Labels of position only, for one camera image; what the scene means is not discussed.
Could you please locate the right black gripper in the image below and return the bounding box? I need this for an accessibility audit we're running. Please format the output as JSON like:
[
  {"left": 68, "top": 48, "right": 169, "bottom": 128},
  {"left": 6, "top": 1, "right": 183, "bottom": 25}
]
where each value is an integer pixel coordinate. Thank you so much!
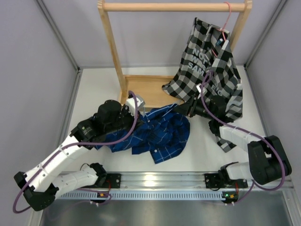
[{"left": 172, "top": 95, "right": 214, "bottom": 121}]

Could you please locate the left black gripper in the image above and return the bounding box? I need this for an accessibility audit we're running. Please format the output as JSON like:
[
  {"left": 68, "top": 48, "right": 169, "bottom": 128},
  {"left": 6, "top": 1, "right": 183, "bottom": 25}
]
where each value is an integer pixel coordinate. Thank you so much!
[{"left": 105, "top": 104, "right": 144, "bottom": 135}]

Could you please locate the blue plaid shirt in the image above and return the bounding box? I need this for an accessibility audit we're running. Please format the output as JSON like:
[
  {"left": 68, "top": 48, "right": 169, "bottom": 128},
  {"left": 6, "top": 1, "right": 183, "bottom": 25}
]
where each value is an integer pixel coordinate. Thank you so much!
[{"left": 108, "top": 110, "right": 190, "bottom": 164}]

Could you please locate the light blue wire hanger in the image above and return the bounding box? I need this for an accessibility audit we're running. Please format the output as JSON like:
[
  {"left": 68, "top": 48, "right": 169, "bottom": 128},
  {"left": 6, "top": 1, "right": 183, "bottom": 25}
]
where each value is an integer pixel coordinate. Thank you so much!
[{"left": 143, "top": 103, "right": 179, "bottom": 118}]

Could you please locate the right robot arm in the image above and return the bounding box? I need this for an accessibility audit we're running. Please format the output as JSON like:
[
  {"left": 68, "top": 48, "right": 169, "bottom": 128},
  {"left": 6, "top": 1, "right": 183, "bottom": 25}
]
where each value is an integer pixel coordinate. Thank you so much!
[{"left": 174, "top": 96, "right": 292, "bottom": 187}]

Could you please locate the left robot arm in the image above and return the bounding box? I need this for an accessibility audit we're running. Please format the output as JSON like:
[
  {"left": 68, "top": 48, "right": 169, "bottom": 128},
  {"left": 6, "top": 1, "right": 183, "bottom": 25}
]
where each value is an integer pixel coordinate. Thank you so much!
[{"left": 14, "top": 96, "right": 145, "bottom": 211}]

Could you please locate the black white checkered shirt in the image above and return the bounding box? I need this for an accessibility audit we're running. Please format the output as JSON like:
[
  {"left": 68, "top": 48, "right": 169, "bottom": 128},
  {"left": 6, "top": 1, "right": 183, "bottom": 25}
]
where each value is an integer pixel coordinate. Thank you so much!
[{"left": 161, "top": 17, "right": 244, "bottom": 153}]

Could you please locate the wooden clothes rack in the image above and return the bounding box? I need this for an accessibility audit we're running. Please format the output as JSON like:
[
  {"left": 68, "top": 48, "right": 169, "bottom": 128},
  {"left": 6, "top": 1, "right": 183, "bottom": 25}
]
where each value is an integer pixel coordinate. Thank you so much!
[{"left": 97, "top": 0, "right": 253, "bottom": 110}]

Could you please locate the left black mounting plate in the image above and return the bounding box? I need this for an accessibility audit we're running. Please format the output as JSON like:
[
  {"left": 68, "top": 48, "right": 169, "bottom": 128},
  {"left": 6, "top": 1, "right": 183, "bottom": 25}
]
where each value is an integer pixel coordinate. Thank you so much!
[{"left": 103, "top": 173, "right": 121, "bottom": 189}]

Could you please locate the black mounting plate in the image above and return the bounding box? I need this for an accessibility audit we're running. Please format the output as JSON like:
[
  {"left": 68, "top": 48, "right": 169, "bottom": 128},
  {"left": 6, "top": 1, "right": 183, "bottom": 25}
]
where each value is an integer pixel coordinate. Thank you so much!
[
  {"left": 204, "top": 173, "right": 223, "bottom": 191},
  {"left": 103, "top": 173, "right": 121, "bottom": 189}
]

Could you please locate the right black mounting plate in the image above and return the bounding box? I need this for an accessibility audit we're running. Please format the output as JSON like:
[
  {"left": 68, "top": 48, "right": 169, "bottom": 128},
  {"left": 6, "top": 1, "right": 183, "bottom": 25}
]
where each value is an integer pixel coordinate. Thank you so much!
[{"left": 204, "top": 173, "right": 223, "bottom": 191}]

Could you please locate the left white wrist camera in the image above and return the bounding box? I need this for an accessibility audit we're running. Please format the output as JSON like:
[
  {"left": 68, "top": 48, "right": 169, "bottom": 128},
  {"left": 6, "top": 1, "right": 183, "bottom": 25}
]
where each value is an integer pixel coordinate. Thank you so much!
[{"left": 125, "top": 95, "right": 145, "bottom": 116}]

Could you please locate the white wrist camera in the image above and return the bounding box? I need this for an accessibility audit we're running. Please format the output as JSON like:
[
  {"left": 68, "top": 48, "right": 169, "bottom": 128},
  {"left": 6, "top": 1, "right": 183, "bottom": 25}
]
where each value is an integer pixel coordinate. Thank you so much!
[
  {"left": 125, "top": 95, "right": 145, "bottom": 116},
  {"left": 196, "top": 83, "right": 207, "bottom": 95}
]

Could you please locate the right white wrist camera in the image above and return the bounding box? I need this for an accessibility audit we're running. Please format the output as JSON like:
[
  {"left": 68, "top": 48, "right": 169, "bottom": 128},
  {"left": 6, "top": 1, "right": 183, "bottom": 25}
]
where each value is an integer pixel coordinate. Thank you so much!
[{"left": 196, "top": 83, "right": 207, "bottom": 95}]

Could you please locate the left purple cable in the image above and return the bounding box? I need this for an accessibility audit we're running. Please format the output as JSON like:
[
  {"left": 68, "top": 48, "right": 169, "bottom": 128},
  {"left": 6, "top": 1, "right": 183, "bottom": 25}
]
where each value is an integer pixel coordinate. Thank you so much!
[{"left": 13, "top": 90, "right": 138, "bottom": 214}]

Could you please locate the purple cable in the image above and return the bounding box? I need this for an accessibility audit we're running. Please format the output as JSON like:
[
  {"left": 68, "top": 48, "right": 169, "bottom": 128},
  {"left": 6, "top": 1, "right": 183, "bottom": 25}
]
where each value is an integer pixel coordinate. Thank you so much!
[
  {"left": 13, "top": 90, "right": 138, "bottom": 214},
  {"left": 199, "top": 70, "right": 286, "bottom": 204}
]

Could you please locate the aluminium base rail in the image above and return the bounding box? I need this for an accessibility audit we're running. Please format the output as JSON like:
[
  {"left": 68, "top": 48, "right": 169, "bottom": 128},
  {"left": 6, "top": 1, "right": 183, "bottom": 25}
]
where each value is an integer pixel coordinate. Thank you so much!
[{"left": 56, "top": 171, "right": 293, "bottom": 191}]

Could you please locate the perforated cable duct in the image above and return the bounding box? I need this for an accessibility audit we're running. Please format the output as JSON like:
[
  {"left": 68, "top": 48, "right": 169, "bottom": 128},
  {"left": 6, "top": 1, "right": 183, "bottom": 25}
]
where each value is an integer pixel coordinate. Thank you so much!
[{"left": 59, "top": 190, "right": 237, "bottom": 201}]

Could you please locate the pink wire hanger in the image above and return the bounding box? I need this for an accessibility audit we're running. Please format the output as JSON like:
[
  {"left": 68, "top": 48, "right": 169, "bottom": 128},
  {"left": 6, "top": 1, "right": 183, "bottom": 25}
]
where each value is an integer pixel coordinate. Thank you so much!
[{"left": 214, "top": 1, "right": 232, "bottom": 46}]

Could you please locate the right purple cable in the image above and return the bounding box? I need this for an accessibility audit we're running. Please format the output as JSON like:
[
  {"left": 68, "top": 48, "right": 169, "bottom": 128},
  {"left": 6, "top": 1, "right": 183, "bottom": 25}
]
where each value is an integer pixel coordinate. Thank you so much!
[{"left": 199, "top": 70, "right": 286, "bottom": 204}]

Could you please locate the left aluminium frame post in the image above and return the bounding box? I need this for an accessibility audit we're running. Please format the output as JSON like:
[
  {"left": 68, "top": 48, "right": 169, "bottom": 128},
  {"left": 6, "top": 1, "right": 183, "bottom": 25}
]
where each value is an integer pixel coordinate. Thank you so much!
[{"left": 34, "top": 0, "right": 80, "bottom": 73}]

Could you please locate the aluminium frame post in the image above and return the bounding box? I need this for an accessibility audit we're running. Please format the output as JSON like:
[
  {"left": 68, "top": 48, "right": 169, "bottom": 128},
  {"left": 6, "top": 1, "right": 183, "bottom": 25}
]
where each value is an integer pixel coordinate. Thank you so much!
[
  {"left": 34, "top": 0, "right": 80, "bottom": 73},
  {"left": 243, "top": 0, "right": 288, "bottom": 70}
]

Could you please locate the right aluminium frame post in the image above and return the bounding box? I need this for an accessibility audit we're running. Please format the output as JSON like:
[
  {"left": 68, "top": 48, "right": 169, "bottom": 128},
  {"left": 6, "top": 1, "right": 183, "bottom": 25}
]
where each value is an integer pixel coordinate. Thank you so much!
[{"left": 243, "top": 0, "right": 288, "bottom": 70}]

